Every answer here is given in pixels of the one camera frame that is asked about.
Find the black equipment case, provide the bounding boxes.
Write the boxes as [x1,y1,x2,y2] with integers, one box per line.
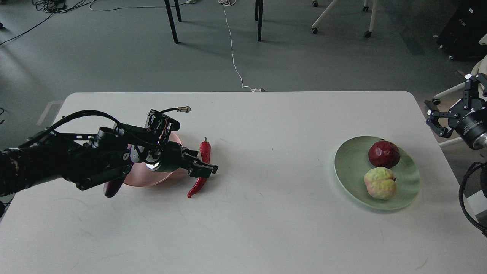
[437,0,487,61]

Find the white floor cable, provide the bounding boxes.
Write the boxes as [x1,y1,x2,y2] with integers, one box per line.
[218,0,261,92]

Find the purple eggplant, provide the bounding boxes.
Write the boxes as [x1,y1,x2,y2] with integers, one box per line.
[103,143,134,198]

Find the black table legs left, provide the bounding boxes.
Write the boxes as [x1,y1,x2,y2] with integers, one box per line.
[164,0,182,44]

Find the black table legs right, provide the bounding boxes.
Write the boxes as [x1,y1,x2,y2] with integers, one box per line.
[255,0,263,42]

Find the red chili pepper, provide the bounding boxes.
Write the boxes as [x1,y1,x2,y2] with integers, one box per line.
[187,137,212,198]

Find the white rolling chair base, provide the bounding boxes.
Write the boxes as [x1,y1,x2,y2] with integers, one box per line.
[311,0,378,38]

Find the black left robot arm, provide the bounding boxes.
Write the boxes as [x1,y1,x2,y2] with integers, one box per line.
[0,106,218,198]

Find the black floor cables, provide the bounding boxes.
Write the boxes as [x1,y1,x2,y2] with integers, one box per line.
[0,0,95,45]

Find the black table legs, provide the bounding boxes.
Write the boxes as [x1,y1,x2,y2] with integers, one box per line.
[164,0,182,44]
[255,0,263,42]

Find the yellow green lumpy fruit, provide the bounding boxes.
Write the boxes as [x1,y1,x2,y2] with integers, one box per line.
[364,167,397,201]

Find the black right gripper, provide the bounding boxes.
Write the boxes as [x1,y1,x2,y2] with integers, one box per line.
[424,73,487,150]

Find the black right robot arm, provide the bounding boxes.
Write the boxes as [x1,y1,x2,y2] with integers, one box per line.
[424,72,487,235]

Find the pink plate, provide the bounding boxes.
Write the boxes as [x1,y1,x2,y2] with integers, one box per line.
[123,132,187,187]

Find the green plate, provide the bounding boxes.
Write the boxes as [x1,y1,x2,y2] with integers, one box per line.
[334,136,421,210]

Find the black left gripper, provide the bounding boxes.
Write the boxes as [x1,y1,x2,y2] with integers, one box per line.
[146,142,219,178]

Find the dark red pomegranate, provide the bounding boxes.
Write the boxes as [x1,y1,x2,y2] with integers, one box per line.
[368,139,401,169]

